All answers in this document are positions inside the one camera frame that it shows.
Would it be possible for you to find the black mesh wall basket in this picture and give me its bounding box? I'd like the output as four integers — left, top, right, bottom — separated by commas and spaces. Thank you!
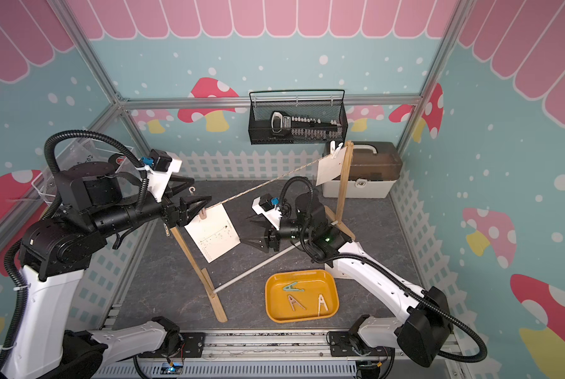
248, 89, 348, 145

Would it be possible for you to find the clear wire wall basket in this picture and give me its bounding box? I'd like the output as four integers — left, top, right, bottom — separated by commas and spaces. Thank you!
31, 139, 140, 205

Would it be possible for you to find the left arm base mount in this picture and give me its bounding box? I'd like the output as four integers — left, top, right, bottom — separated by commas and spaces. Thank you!
139, 333, 206, 359

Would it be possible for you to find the wooden clothesline rack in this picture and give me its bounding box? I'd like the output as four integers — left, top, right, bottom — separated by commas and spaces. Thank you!
167, 141, 356, 323

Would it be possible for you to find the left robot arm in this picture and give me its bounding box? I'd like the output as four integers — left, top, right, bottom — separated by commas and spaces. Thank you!
0, 129, 210, 378

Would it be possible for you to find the black white tool in basket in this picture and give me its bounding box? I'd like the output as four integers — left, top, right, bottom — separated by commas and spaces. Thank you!
270, 111, 343, 140

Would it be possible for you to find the green clothespin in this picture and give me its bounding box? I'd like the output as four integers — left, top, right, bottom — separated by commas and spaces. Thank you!
283, 281, 303, 292

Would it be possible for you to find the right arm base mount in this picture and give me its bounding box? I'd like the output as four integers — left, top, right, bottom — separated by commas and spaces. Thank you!
326, 331, 388, 357

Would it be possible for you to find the white clothespin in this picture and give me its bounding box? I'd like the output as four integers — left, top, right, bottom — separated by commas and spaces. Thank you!
329, 141, 343, 159
317, 294, 328, 317

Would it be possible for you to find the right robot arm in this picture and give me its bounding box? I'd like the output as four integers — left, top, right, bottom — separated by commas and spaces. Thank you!
242, 176, 488, 367

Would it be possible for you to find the black tape roll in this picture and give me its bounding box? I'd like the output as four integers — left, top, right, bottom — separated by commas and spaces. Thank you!
108, 153, 133, 172

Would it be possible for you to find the yellow plastic tray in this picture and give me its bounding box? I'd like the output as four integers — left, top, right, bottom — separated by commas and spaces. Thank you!
265, 269, 340, 324

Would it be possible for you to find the postcard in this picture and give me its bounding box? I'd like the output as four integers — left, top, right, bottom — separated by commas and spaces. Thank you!
316, 147, 347, 186
185, 205, 241, 263

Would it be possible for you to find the brown white toolbox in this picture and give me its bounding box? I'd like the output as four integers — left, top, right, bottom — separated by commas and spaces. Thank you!
320, 141, 403, 199

